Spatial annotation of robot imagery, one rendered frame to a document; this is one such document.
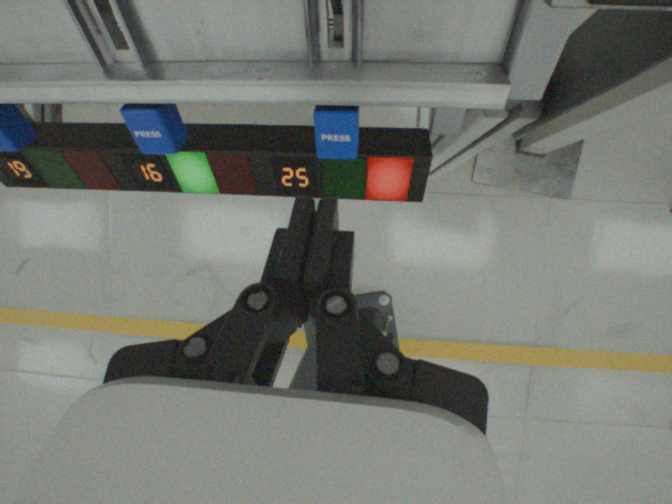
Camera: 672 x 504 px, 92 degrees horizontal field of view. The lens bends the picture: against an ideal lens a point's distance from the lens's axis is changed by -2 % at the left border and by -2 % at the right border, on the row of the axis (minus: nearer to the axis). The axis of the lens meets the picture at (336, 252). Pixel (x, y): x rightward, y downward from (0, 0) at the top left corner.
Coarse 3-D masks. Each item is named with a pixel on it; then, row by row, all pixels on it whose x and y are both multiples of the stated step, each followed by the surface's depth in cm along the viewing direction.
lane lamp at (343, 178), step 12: (324, 168) 23; (336, 168) 22; (348, 168) 22; (360, 168) 22; (324, 180) 23; (336, 180) 23; (348, 180) 23; (360, 180) 23; (336, 192) 24; (348, 192) 24; (360, 192) 24
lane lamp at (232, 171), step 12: (216, 156) 23; (228, 156) 23; (240, 156) 22; (216, 168) 23; (228, 168) 23; (240, 168) 23; (216, 180) 24; (228, 180) 24; (240, 180) 24; (252, 180) 24; (228, 192) 25; (240, 192) 25; (252, 192) 25
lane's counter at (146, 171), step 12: (120, 156) 23; (132, 156) 23; (144, 156) 23; (156, 156) 23; (132, 168) 24; (144, 168) 24; (156, 168) 24; (144, 180) 25; (156, 180) 25; (168, 180) 25
